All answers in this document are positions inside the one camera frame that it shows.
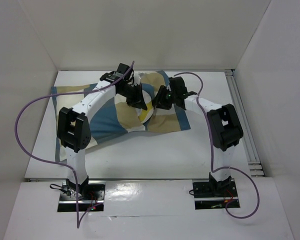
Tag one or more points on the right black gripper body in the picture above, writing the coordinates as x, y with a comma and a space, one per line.
165, 96

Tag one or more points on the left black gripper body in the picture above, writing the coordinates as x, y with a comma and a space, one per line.
128, 90

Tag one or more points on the white pillow yellow edge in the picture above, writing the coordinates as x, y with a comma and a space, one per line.
145, 115

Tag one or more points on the blue beige checked pillowcase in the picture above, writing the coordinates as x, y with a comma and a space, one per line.
116, 118

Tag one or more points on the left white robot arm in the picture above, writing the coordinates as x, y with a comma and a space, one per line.
73, 126

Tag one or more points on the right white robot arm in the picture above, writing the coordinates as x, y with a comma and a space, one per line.
224, 129

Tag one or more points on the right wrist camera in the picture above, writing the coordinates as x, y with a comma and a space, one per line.
177, 86

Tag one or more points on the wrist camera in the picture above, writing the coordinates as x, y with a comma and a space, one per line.
177, 86
124, 69

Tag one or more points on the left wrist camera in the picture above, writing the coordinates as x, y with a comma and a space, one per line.
124, 69

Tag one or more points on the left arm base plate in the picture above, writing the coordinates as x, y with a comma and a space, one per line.
93, 198

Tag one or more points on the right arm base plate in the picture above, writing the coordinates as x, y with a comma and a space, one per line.
205, 199

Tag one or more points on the aluminium frame rail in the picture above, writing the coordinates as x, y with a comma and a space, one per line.
253, 159

